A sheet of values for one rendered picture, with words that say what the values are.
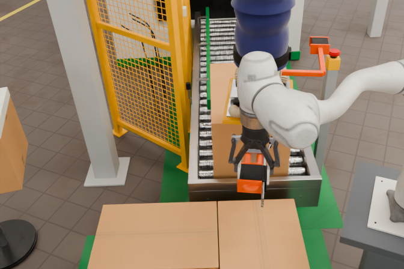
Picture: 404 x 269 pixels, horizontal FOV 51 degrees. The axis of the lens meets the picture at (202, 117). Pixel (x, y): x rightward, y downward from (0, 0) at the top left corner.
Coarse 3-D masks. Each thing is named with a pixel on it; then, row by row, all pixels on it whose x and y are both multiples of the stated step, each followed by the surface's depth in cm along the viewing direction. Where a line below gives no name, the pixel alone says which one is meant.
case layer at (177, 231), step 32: (128, 224) 212; (160, 224) 211; (192, 224) 210; (224, 224) 209; (256, 224) 208; (288, 224) 207; (96, 256) 198; (128, 256) 197; (160, 256) 196; (192, 256) 195; (224, 256) 194; (256, 256) 194; (288, 256) 193
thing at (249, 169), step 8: (240, 168) 132; (248, 168) 132; (256, 168) 132; (240, 176) 129; (248, 176) 129; (256, 176) 129; (240, 184) 129; (248, 184) 128; (256, 184) 128; (248, 192) 130; (256, 192) 130
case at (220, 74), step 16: (224, 64) 255; (224, 80) 240; (224, 96) 228; (224, 128) 210; (240, 128) 210; (224, 144) 216; (240, 144) 216; (224, 160) 223; (288, 160) 223; (224, 176) 230; (272, 176) 229
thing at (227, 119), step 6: (234, 78) 200; (234, 84) 195; (228, 90) 192; (228, 96) 189; (228, 102) 185; (234, 102) 179; (228, 108) 180; (228, 114) 177; (222, 120) 175; (228, 120) 175; (234, 120) 174
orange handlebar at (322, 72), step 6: (318, 48) 195; (318, 54) 191; (324, 66) 182; (282, 72) 180; (288, 72) 180; (294, 72) 179; (300, 72) 179; (306, 72) 179; (312, 72) 178; (318, 72) 178; (324, 72) 178; (246, 156) 138; (258, 156) 138; (258, 162) 136; (246, 186) 128; (252, 186) 128; (258, 186) 128; (252, 192) 127
